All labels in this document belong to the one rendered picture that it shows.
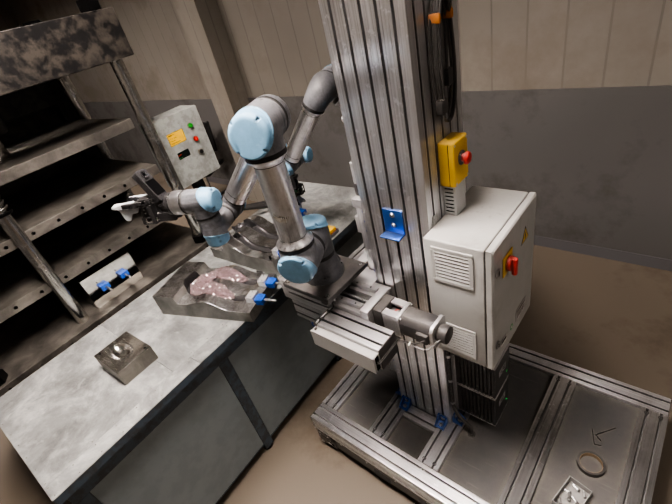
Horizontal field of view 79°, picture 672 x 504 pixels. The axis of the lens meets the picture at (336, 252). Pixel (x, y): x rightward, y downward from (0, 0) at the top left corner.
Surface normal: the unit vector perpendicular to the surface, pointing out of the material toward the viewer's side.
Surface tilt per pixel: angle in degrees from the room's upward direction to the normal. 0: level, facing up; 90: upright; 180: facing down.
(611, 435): 0
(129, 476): 90
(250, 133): 82
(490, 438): 0
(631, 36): 90
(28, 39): 90
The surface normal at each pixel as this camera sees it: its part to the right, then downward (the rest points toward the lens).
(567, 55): -0.62, 0.55
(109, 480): 0.79, 0.18
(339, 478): -0.22, -0.81
